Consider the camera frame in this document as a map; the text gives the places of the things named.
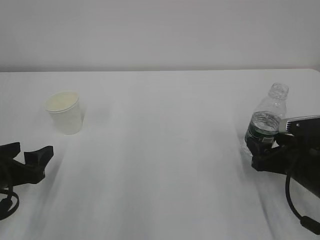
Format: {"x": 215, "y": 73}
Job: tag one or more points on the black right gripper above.
{"x": 287, "y": 151}

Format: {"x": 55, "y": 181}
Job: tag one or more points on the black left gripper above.
{"x": 15, "y": 173}

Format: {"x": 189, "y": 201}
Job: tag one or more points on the clear water bottle green label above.
{"x": 266, "y": 117}

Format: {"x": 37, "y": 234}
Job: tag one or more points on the white paper cup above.
{"x": 64, "y": 109}

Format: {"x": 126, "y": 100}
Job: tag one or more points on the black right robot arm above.
{"x": 310, "y": 182}

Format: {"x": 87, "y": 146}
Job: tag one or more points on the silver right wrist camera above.
{"x": 302, "y": 126}

